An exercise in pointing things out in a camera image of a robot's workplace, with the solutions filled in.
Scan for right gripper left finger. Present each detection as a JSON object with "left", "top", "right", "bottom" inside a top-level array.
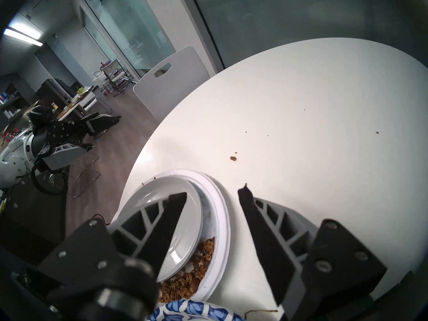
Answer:
[{"left": 37, "top": 192, "right": 188, "bottom": 291}]

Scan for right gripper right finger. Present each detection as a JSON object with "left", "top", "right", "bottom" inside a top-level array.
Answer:
[{"left": 237, "top": 183, "right": 388, "bottom": 319}]

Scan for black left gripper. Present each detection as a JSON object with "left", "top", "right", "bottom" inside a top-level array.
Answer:
[{"left": 33, "top": 115, "right": 122, "bottom": 172}]

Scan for grey plate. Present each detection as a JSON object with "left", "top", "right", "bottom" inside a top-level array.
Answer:
[{"left": 109, "top": 177, "right": 204, "bottom": 282}]

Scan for light blue plate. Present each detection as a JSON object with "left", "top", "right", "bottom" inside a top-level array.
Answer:
[{"left": 187, "top": 180, "right": 216, "bottom": 257}]

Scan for large white paper plate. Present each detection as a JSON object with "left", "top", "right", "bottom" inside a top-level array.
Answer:
[{"left": 134, "top": 169, "right": 232, "bottom": 304}]

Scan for blue patterned paper plate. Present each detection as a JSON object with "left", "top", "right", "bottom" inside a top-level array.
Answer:
[{"left": 147, "top": 299, "right": 248, "bottom": 321}]

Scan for cluttered background desk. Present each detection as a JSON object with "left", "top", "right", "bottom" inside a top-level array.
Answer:
[{"left": 55, "top": 85, "right": 111, "bottom": 122}]

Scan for dark background cabinet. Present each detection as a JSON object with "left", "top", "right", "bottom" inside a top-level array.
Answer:
[{"left": 35, "top": 79, "right": 79, "bottom": 102}]

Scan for brown vegetable and granola scraps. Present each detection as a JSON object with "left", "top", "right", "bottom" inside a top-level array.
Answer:
[{"left": 159, "top": 237, "right": 216, "bottom": 303}]

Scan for white plastic chair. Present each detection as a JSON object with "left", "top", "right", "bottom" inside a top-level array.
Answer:
[{"left": 72, "top": 46, "right": 211, "bottom": 199}]

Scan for ceiling light panel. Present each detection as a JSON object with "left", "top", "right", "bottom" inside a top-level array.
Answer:
[{"left": 3, "top": 26, "right": 44, "bottom": 47}]

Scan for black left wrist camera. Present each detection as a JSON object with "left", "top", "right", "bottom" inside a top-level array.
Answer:
[{"left": 27, "top": 106, "right": 55, "bottom": 125}]

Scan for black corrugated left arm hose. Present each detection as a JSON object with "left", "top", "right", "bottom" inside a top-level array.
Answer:
[{"left": 31, "top": 163, "right": 69, "bottom": 195}]

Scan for metal wire rack cart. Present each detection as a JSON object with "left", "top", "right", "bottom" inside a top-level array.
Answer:
[{"left": 100, "top": 58, "right": 131, "bottom": 97}]

